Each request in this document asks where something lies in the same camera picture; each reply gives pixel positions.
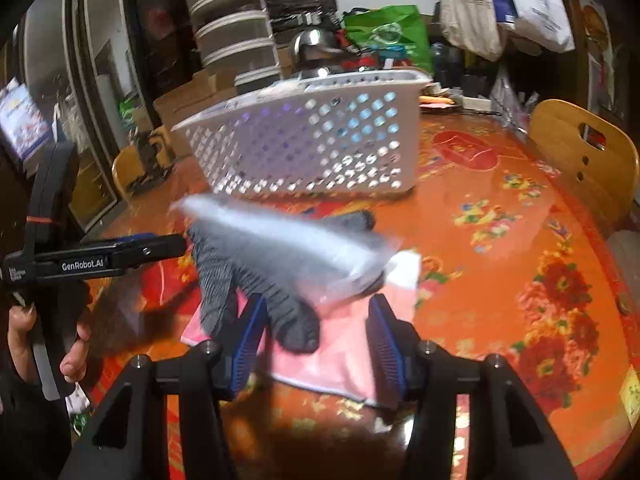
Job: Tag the large water bottle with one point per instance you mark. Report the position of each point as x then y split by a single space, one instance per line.
445 65

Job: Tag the bagged grey knit gloves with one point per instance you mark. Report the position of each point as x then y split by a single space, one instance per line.
260 270

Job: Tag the red printed tablecloth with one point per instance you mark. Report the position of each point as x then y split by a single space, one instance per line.
500 285

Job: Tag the green shopping bag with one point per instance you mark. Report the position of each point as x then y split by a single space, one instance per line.
395 35

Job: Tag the light teal soft packet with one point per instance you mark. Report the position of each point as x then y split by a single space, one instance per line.
372 126

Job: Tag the stacked plastic drawer unit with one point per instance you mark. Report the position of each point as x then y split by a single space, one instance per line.
230 25

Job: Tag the white tote bag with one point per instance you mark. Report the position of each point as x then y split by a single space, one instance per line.
540 0

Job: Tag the wooden chair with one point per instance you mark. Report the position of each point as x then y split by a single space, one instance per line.
125 170
565 160

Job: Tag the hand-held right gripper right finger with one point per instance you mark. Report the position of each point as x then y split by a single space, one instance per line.
387 355

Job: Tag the black folding phone stand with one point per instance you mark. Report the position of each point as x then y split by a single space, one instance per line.
155 155

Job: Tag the beige tote bag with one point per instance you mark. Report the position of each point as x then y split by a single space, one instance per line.
467 10

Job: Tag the person's left hand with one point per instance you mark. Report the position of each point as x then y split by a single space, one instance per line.
20 340

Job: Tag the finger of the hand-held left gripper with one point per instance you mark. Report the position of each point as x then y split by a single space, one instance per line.
135 238
165 249

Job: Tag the steel kettle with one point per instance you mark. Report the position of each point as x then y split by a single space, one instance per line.
315 50

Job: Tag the colourful paper packets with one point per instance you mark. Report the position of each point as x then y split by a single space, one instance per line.
435 101

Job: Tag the open cardboard box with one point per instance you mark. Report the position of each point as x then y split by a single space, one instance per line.
190 100

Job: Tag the pink flat packet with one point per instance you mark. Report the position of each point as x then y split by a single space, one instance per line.
340 360

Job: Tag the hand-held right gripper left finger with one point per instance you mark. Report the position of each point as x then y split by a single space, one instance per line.
246 347

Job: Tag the white perforated plastic basket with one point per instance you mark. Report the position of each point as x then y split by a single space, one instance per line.
280 160

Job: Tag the dark glass cabinet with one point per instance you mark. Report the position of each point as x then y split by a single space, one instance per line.
100 85

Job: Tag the person's left forearm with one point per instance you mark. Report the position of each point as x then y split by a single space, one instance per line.
25 425

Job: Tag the purple tissue pack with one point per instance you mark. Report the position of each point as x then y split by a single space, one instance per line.
292 108

